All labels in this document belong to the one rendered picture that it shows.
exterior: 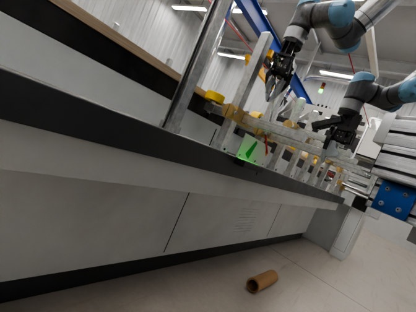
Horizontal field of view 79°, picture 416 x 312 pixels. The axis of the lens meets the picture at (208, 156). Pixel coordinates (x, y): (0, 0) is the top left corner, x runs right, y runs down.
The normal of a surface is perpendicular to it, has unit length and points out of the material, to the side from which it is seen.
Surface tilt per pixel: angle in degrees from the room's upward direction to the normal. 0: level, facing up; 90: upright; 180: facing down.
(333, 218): 90
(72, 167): 90
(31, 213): 90
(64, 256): 90
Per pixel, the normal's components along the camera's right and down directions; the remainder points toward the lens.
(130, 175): 0.71, 0.35
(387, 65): -0.53, -0.17
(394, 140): -0.84, -0.33
